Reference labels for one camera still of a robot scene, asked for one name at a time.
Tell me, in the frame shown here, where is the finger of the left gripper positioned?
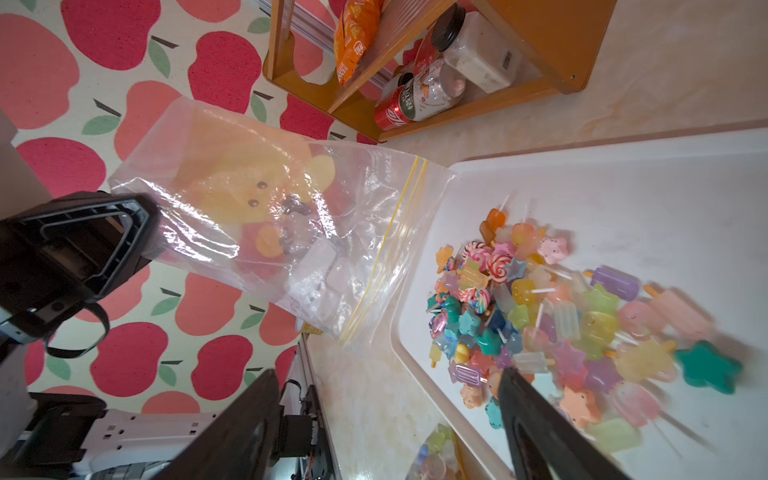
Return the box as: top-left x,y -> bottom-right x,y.
17,191 -> 160,300

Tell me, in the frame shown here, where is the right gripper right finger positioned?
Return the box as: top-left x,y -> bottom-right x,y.
499,367 -> 627,480

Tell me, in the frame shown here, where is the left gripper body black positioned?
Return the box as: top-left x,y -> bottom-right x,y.
1,197 -> 102,342

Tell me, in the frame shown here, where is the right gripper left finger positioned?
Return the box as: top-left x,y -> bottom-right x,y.
155,369 -> 281,480

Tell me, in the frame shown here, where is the ziploc bag of colourful candies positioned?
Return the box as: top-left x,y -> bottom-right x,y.
109,97 -> 454,350

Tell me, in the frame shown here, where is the ziploc bag of small candies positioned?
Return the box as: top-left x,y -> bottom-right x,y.
406,423 -> 468,480

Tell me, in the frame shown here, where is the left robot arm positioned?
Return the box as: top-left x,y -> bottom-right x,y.
1,192 -> 320,479

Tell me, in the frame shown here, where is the poured candies pile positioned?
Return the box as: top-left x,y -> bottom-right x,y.
427,208 -> 743,453

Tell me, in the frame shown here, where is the orange snack bag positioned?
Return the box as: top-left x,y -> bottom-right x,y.
334,0 -> 383,86

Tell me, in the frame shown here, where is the white plastic tray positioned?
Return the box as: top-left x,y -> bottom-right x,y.
391,128 -> 767,479

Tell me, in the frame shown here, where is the red soda can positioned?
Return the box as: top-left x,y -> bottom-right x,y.
374,72 -> 417,131

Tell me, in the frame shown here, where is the wooden shelf rack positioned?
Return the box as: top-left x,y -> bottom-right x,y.
264,0 -> 615,142

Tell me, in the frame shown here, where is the small white bottle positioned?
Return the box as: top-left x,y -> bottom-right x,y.
431,3 -> 522,94

